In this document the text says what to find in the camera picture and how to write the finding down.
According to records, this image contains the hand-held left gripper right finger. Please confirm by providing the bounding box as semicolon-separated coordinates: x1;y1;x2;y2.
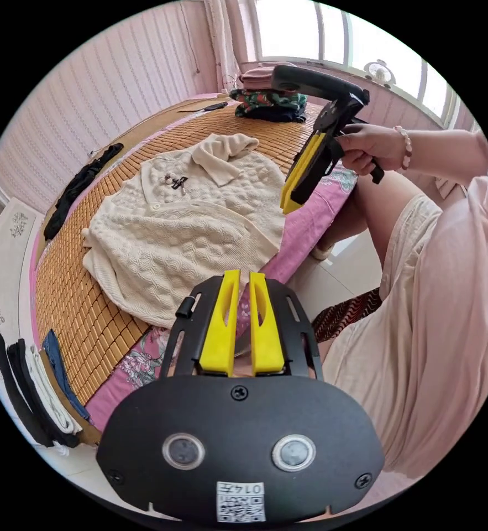
249;272;286;377

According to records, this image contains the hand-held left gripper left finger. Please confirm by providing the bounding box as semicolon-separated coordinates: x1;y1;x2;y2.
198;269;241;377

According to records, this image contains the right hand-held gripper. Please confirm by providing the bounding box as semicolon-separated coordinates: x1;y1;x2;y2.
280;97;385;215

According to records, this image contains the person's right forearm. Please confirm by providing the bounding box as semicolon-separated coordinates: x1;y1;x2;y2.
395;124;488;188

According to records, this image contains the white knitted sweater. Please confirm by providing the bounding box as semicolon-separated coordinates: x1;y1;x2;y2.
81;133;287;329

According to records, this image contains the person's right hand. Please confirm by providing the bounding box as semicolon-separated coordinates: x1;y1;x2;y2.
339;123;413;176

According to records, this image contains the pile of pink green clothes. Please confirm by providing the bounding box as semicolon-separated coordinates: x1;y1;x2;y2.
229;62;309;123

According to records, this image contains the red patterned floor mat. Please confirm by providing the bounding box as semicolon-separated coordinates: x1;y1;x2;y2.
312;286;384;343

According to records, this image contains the small white fan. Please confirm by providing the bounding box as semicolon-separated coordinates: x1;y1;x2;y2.
363;59;396;89

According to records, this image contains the bed with woven mat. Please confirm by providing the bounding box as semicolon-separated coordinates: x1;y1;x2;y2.
30;93;359;434

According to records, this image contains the window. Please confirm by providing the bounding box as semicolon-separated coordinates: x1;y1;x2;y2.
243;0;464;125

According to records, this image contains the pink curtain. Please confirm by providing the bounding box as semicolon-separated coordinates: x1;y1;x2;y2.
204;0;245;90

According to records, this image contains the person's body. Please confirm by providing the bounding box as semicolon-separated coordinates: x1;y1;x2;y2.
309;128;488;482

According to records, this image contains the pile of black white clothes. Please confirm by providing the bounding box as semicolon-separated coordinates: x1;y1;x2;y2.
0;330;91;450

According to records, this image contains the black garment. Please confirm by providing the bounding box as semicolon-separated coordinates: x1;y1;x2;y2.
43;143;125;241

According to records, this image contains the white headboard with floral print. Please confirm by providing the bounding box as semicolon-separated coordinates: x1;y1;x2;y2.
0;197;99;461

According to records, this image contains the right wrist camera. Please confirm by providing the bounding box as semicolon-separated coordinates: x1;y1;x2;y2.
271;65;371;110

